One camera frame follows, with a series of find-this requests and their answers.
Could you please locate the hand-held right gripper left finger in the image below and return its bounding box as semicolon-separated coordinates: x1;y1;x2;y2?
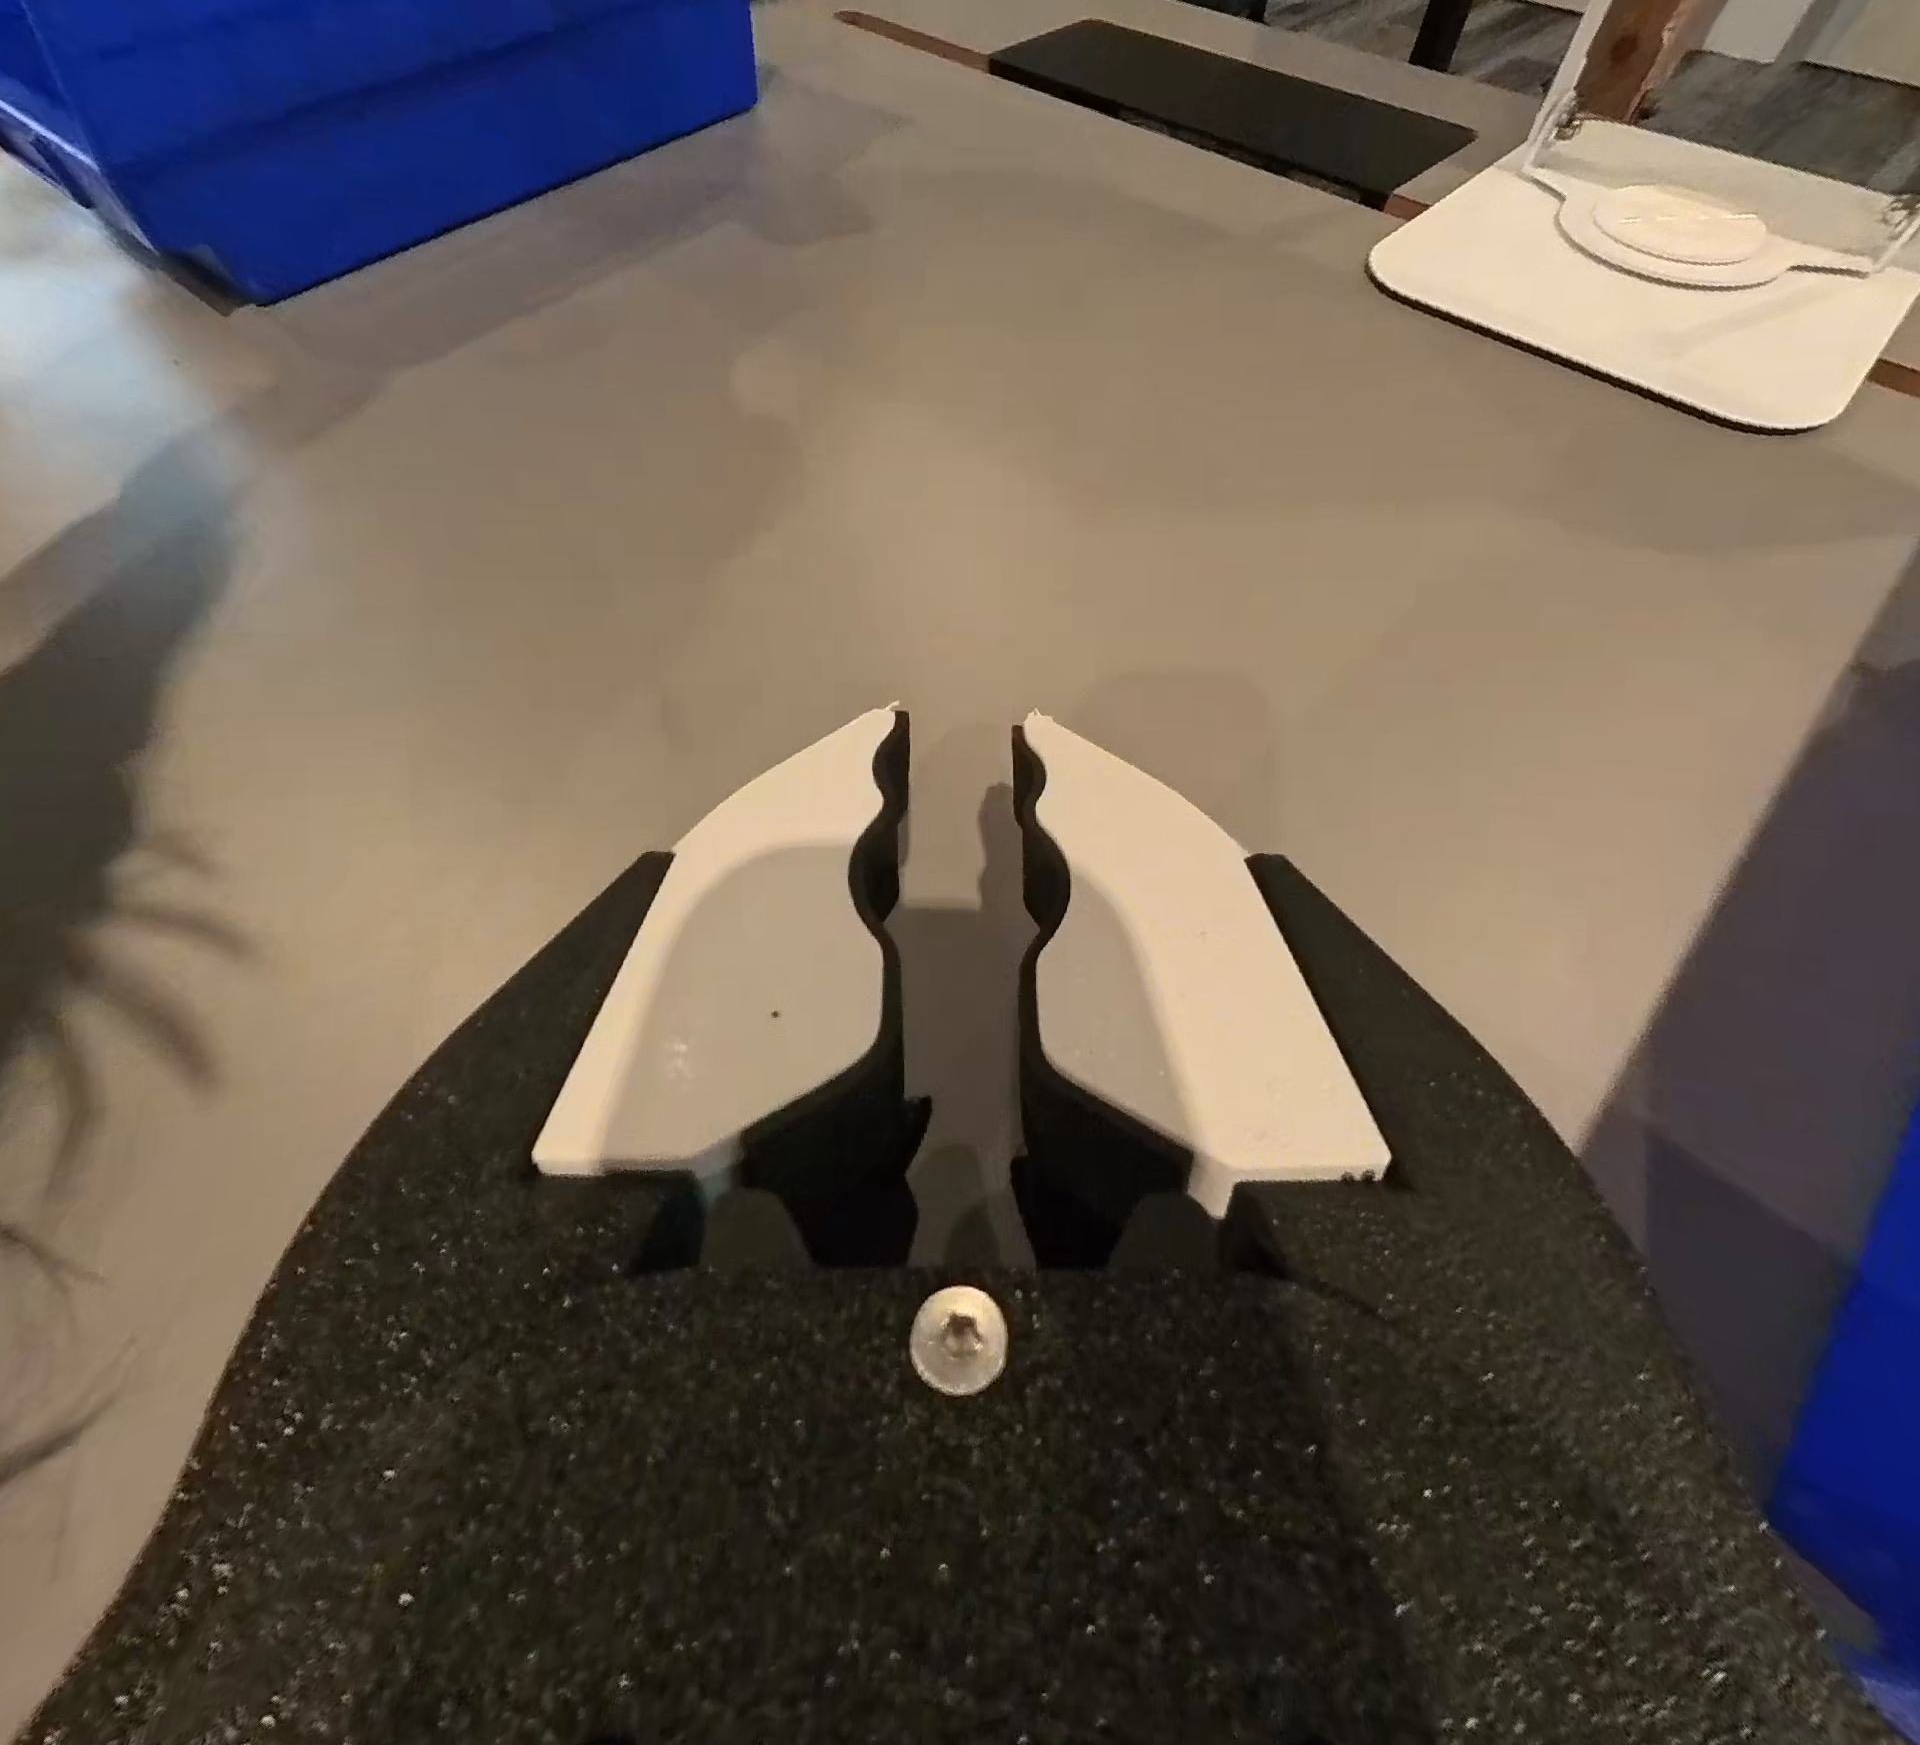
532;705;926;1270

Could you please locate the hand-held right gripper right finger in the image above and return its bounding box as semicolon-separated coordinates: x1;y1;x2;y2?
1011;712;1393;1270

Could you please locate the blue plastic bin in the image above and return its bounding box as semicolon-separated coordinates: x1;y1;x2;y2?
1586;657;1920;1708
0;0;761;308

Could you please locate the white document stand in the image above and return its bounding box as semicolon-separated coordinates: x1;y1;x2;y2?
1367;0;1920;437

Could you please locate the black table cable cover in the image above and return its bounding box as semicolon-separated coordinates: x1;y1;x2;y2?
987;19;1481;205

